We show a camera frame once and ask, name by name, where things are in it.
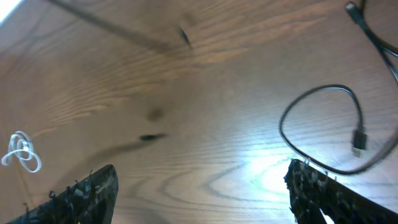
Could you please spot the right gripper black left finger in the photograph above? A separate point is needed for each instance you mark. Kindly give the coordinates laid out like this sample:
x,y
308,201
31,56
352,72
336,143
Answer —
x,y
91,200

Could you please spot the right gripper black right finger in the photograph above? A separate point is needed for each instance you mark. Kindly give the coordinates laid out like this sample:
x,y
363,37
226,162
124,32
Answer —
x,y
313,195

